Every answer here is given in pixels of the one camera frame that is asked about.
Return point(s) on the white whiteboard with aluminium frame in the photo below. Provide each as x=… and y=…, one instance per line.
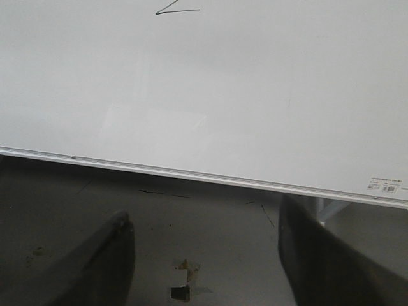
x=301, y=97

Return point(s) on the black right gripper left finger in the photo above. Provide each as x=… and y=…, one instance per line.
x=97, y=272

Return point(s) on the white barcode sticker label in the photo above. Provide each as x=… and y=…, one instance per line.
x=386, y=185

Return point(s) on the yellow tape scrap on floor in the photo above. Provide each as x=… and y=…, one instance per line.
x=191, y=267

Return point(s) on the grey whiteboard stand leg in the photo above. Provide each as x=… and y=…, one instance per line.
x=325, y=209

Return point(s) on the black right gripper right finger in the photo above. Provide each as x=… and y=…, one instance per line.
x=324, y=270

